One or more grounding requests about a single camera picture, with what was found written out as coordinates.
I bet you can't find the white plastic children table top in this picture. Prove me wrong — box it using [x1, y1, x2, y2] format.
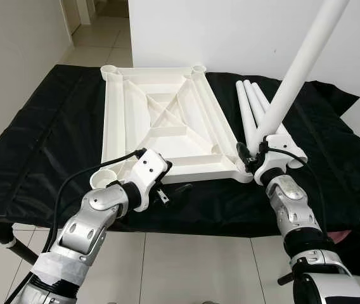
[90, 63, 255, 191]

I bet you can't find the pink cloth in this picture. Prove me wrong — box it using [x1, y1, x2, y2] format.
[328, 230, 353, 246]

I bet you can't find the black table cloth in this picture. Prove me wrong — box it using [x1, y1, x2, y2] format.
[0, 63, 360, 244]

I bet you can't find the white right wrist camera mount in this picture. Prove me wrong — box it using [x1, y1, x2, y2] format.
[254, 136, 295, 184]

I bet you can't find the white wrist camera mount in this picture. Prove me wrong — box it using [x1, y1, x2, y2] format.
[254, 136, 295, 184]
[124, 150, 171, 212]

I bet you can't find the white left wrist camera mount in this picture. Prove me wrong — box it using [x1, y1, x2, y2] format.
[124, 150, 171, 212]

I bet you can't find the beige door frame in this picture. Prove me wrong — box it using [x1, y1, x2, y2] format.
[61, 0, 96, 35]

